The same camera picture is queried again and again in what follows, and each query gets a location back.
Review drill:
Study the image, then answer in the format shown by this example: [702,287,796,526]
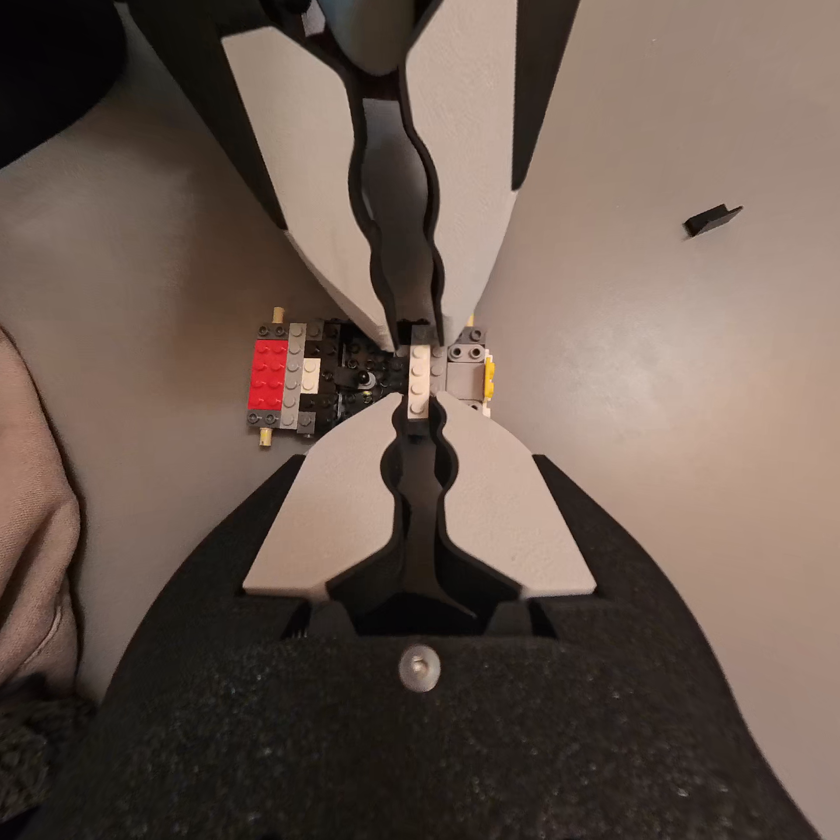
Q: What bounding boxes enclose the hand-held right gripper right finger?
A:
[432,392,598,601]

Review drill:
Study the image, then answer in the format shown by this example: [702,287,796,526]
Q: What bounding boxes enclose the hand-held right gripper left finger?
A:
[243,392,408,603]

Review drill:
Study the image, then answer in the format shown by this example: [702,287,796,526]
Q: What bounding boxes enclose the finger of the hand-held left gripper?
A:
[222,25,404,351]
[402,0,521,345]

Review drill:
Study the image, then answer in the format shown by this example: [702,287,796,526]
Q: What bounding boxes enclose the toy brick car chassis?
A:
[246,305,497,450]

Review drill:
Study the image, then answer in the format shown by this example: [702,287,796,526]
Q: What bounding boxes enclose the black small slope brick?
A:
[682,205,744,238]

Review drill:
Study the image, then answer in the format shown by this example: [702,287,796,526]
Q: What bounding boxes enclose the person's left forearm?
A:
[0,0,129,172]

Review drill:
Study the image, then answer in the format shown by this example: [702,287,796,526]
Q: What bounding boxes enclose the grey desk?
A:
[0,0,840,840]

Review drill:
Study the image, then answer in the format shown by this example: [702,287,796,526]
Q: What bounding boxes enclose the person's beige top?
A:
[0,325,83,697]

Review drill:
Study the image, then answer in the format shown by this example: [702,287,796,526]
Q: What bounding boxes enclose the person's black fleece jacket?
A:
[0,676,99,821]

